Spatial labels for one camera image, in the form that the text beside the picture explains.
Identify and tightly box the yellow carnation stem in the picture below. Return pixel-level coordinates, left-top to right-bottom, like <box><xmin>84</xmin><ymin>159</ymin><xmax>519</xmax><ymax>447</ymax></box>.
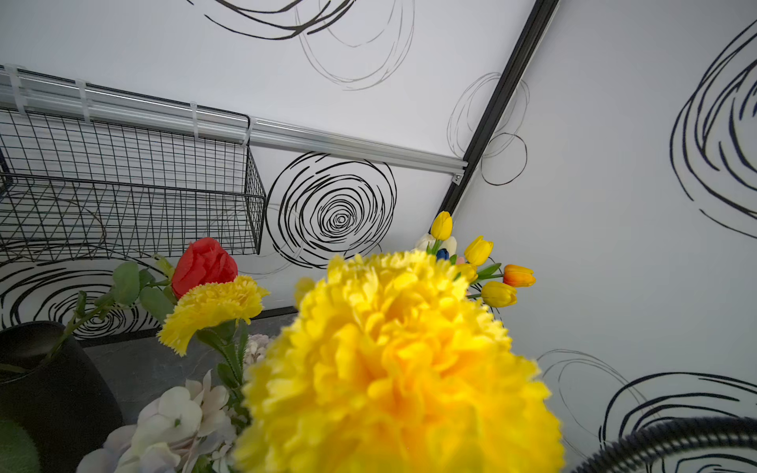
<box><xmin>234</xmin><ymin>251</ymin><xmax>565</xmax><ymax>472</ymax></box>
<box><xmin>158</xmin><ymin>275</ymin><xmax>270</xmax><ymax>388</ymax></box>

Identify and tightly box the yellow carnation bouquet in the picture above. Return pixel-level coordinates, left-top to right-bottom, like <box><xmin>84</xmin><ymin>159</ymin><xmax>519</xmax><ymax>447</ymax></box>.
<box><xmin>76</xmin><ymin>331</ymin><xmax>274</xmax><ymax>472</ymax></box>

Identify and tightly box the yellow tulip bouquet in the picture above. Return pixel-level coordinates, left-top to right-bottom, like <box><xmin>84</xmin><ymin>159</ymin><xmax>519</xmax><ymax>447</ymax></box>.
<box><xmin>415</xmin><ymin>211</ymin><xmax>536</xmax><ymax>311</ymax></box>

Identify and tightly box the red rose top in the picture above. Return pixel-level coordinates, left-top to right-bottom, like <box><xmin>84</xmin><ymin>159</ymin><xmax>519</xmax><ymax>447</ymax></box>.
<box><xmin>45</xmin><ymin>238</ymin><xmax>239</xmax><ymax>362</ymax></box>

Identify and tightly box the black vase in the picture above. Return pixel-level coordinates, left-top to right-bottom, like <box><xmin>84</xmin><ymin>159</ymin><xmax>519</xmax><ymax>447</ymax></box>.
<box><xmin>1</xmin><ymin>321</ymin><xmax>123</xmax><ymax>472</ymax></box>

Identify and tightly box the black wire basket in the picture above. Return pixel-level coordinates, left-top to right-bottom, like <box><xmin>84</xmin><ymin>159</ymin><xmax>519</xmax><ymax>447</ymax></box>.
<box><xmin>0</xmin><ymin>64</ymin><xmax>267</xmax><ymax>264</ymax></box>

